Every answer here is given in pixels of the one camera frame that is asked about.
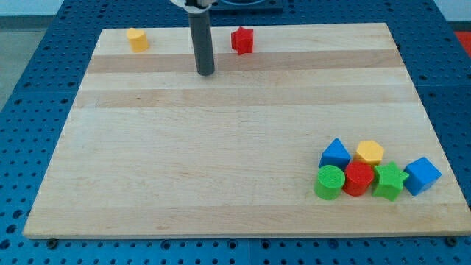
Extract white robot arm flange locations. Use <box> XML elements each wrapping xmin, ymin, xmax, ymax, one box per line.
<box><xmin>170</xmin><ymin>0</ymin><xmax>217</xmax><ymax>14</ymax></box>

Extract red star block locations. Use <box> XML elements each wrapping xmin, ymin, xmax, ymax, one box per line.
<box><xmin>231</xmin><ymin>26</ymin><xmax>254</xmax><ymax>55</ymax></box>

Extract yellow hexagon block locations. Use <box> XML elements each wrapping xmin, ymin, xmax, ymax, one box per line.
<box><xmin>353</xmin><ymin>140</ymin><xmax>384</xmax><ymax>166</ymax></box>

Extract green star block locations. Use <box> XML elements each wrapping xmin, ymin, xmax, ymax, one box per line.
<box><xmin>372</xmin><ymin>161</ymin><xmax>409</xmax><ymax>202</ymax></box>

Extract wooden board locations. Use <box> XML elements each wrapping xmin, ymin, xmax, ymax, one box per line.
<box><xmin>23</xmin><ymin>23</ymin><xmax>470</xmax><ymax>239</ymax></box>

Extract blue triangle block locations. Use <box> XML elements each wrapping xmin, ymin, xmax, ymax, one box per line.
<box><xmin>318</xmin><ymin>138</ymin><xmax>351</xmax><ymax>170</ymax></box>

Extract green cylinder block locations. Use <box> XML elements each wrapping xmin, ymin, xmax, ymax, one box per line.
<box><xmin>314</xmin><ymin>165</ymin><xmax>345</xmax><ymax>200</ymax></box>

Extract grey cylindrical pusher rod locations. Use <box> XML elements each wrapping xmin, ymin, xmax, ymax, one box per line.
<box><xmin>188</xmin><ymin>11</ymin><xmax>215</xmax><ymax>76</ymax></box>

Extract red cylinder block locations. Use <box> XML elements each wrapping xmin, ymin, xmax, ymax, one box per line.
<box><xmin>343</xmin><ymin>161</ymin><xmax>375</xmax><ymax>197</ymax></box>

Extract yellow heart block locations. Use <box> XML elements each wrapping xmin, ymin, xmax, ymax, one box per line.
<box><xmin>126</xmin><ymin>28</ymin><xmax>149</xmax><ymax>53</ymax></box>

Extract blue cube block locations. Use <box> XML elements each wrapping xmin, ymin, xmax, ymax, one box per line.
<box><xmin>404</xmin><ymin>157</ymin><xmax>442</xmax><ymax>196</ymax></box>

